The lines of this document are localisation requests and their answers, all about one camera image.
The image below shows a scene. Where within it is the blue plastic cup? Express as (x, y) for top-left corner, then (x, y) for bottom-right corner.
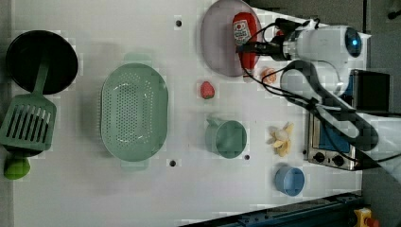
(274, 166), (305, 197)

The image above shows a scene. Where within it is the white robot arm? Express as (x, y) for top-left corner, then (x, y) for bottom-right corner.
(236, 19), (401, 180)

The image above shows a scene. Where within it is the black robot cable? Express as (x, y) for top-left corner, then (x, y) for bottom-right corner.
(240, 20), (401, 164)

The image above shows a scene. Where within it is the peeled banana toy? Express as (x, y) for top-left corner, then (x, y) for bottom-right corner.
(270, 123), (294, 157)

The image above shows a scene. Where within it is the green slotted spatula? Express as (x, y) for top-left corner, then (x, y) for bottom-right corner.
(0, 60), (57, 150)

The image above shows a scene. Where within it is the yellow red emergency button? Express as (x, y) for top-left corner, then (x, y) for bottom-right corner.
(354, 208), (380, 227)

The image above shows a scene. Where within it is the green pear toy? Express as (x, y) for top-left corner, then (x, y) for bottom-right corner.
(4, 158), (31, 180)

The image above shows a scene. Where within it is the black frying pan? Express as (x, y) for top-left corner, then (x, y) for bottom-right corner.
(6, 30), (78, 95)

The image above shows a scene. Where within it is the silver toaster oven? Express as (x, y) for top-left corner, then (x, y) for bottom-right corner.
(305, 70), (390, 171)

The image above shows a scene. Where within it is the pink strawberry toy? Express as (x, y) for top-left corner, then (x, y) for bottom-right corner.
(200, 81), (215, 99)

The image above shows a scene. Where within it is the green plastic mug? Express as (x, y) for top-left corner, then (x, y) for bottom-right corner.
(205, 117), (247, 159)

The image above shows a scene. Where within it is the orange slice toy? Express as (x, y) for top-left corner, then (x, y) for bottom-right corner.
(260, 67), (276, 84)

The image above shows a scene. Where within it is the green plastic colander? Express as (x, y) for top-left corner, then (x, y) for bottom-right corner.
(100, 53), (168, 171)

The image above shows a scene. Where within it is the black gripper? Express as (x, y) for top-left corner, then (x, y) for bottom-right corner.
(236, 18), (302, 61)

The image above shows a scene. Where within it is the grey round plate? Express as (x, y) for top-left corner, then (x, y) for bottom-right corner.
(200, 0), (261, 77)

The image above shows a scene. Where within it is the red plush ketchup bottle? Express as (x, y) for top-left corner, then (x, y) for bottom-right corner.
(233, 12), (257, 73)

